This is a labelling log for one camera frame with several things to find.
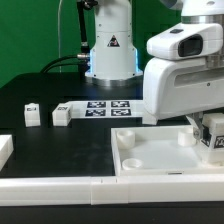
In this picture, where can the white square tabletop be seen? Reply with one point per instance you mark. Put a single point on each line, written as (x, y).
(162, 150)

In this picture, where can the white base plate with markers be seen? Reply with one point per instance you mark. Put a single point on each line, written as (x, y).
(106, 108)

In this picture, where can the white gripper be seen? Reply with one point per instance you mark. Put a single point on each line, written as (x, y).
(175, 88)

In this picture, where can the white front fence rail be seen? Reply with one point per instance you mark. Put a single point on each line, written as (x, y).
(111, 190)

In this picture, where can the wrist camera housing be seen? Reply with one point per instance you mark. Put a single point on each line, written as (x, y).
(186, 41)

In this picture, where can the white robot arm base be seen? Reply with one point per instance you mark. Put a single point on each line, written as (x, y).
(113, 58)

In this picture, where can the white left obstacle block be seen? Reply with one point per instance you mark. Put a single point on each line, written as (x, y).
(6, 149)

